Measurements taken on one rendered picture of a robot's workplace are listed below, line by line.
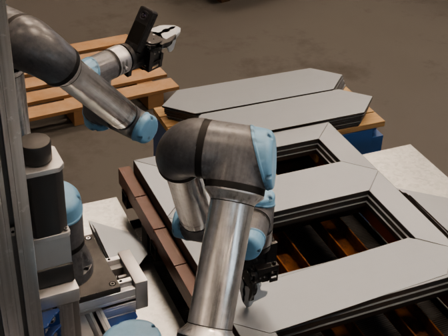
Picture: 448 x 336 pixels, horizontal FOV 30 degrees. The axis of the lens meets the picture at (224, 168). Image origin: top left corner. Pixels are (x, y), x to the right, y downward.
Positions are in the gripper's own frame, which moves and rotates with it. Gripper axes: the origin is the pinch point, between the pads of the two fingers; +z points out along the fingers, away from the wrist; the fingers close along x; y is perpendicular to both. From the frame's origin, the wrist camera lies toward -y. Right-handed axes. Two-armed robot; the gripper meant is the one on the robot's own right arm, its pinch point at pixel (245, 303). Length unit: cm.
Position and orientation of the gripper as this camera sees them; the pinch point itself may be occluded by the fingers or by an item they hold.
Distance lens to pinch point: 222.0
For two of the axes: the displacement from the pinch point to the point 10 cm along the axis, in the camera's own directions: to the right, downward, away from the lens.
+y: 9.2, -1.9, 3.5
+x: -3.9, -5.2, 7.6
